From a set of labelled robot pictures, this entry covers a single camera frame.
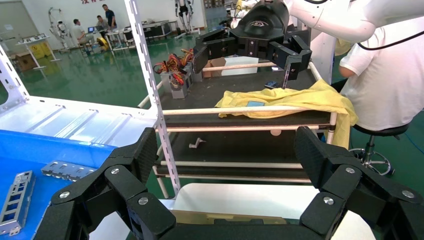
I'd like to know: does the white tube frame cart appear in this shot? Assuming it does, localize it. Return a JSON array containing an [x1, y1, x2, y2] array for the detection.
[[137, 61, 339, 200]]

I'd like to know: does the black workbench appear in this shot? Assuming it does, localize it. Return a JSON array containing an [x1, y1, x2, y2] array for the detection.
[[142, 19, 180, 41]]

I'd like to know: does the white plastic box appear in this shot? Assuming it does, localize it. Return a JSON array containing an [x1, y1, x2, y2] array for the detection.
[[221, 56, 259, 76]]

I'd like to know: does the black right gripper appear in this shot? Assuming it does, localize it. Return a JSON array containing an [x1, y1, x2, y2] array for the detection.
[[192, 0, 313, 90]]

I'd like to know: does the white robot torso column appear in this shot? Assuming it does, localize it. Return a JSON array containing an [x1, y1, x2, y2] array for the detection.
[[310, 31, 338, 84]]

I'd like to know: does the seated person in grey shirt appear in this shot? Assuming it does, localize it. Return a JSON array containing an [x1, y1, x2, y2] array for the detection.
[[96, 14, 110, 34]]

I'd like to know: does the white humanoid robot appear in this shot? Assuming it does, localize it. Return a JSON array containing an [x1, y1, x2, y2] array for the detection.
[[47, 7, 75, 51], [174, 0, 195, 34]]

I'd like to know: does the yellow floor sign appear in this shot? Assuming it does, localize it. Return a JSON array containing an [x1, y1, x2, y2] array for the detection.
[[29, 42, 52, 61]]

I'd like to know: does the small open cardboard box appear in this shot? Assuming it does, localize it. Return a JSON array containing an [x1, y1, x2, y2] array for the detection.
[[202, 57, 228, 79]]

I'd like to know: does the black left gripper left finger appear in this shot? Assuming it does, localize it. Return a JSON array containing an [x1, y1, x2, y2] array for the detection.
[[33, 127, 177, 240]]

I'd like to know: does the grey electronics box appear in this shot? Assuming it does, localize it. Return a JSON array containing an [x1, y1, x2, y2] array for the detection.
[[160, 66, 195, 100]]

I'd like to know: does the white metal shelf rack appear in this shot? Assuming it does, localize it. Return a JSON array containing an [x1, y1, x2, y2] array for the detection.
[[0, 0, 182, 200]]

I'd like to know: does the grey metal bracket part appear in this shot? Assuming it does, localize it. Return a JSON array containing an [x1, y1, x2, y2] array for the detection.
[[0, 170, 37, 237], [40, 160, 98, 182]]

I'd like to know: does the blue plastic bin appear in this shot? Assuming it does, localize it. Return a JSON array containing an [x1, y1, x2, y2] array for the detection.
[[0, 129, 117, 240]]

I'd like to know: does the seated person in white shirt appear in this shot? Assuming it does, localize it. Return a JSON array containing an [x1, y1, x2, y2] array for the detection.
[[72, 18, 95, 46]]

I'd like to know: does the brown cardboard box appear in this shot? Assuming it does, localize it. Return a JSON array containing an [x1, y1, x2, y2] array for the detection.
[[14, 52, 37, 72]]

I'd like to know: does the white work table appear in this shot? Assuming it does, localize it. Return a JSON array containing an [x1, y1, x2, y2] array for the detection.
[[14, 34, 62, 70], [105, 28, 133, 51]]

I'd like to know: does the black round stool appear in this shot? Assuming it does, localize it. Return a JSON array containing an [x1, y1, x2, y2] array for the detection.
[[349, 123, 411, 176]]

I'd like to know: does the coloured wire bundle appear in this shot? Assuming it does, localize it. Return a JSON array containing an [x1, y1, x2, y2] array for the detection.
[[152, 48, 196, 88]]

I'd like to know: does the standing person in dark shirt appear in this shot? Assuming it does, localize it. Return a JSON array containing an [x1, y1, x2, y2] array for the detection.
[[101, 3, 117, 31]]

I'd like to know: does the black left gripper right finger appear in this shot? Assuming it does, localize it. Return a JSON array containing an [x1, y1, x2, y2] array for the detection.
[[294, 125, 424, 240]]

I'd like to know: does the yellow cloth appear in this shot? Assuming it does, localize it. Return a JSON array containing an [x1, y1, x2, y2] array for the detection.
[[214, 79, 359, 150]]

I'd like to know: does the small metal part on shelf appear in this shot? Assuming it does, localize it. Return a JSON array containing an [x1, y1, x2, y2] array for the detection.
[[188, 137, 207, 149]]

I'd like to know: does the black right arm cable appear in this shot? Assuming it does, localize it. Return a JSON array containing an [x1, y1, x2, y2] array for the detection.
[[357, 30, 424, 52]]

